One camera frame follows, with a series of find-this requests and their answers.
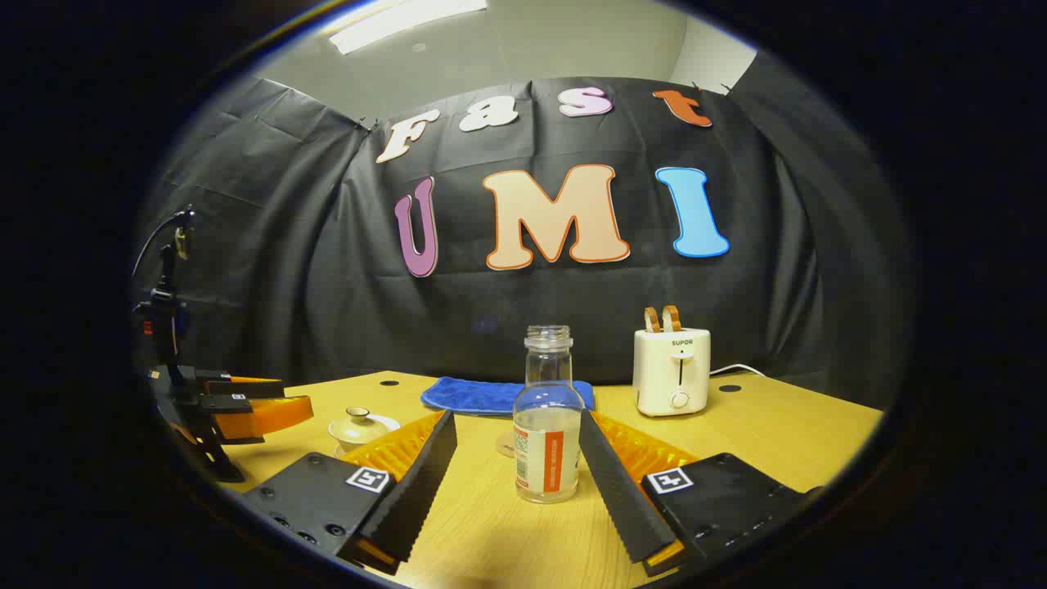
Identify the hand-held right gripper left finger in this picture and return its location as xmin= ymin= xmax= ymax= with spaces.
xmin=243 ymin=407 xmax=459 ymax=576

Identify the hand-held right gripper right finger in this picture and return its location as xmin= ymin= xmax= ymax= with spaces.
xmin=578 ymin=407 xmax=827 ymax=578

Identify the clear glass water bottle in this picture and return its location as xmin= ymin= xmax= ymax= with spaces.
xmin=513 ymin=325 xmax=583 ymax=504

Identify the blue towel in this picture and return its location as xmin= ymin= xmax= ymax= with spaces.
xmin=420 ymin=376 xmax=595 ymax=416

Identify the white toaster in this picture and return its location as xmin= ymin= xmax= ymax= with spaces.
xmin=632 ymin=327 xmax=712 ymax=418

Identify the black backdrop cloth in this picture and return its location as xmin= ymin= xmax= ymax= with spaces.
xmin=135 ymin=49 xmax=909 ymax=410

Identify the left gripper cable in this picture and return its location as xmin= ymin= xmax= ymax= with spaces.
xmin=133 ymin=209 xmax=197 ymax=279

